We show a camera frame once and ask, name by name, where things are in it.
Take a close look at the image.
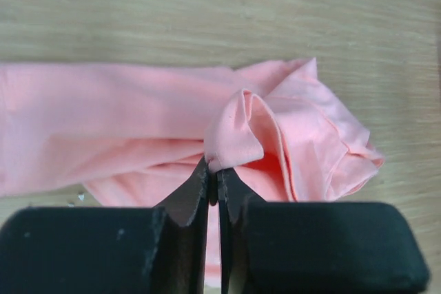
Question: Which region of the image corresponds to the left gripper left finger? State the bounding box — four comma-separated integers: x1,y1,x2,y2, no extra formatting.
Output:
1,160,209,293

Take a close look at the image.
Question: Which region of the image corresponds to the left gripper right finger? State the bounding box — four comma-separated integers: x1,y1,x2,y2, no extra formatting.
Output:
209,169,431,293

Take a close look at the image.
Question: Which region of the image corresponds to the salmon pink t shirt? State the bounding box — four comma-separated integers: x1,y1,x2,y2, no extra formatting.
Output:
0,56,385,288

